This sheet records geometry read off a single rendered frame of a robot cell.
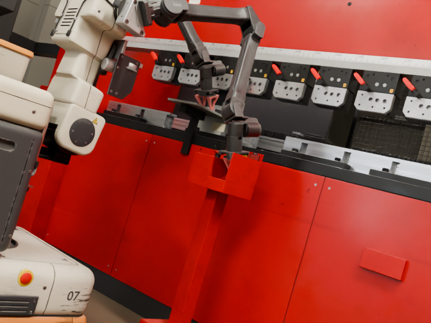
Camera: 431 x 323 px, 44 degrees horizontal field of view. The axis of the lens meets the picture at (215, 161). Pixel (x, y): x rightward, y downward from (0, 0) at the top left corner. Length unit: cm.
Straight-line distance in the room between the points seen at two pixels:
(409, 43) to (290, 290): 106
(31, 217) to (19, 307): 136
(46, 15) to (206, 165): 340
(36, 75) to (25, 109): 341
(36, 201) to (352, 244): 179
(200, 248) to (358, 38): 108
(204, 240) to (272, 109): 127
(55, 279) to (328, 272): 96
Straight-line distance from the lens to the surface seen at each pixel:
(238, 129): 191
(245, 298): 219
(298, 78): 237
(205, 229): 197
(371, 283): 196
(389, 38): 227
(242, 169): 193
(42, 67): 510
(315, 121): 290
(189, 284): 200
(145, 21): 190
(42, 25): 511
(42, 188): 307
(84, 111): 195
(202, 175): 196
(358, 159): 216
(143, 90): 338
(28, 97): 168
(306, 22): 247
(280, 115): 301
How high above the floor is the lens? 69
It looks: 2 degrees up
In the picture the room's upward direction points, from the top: 17 degrees clockwise
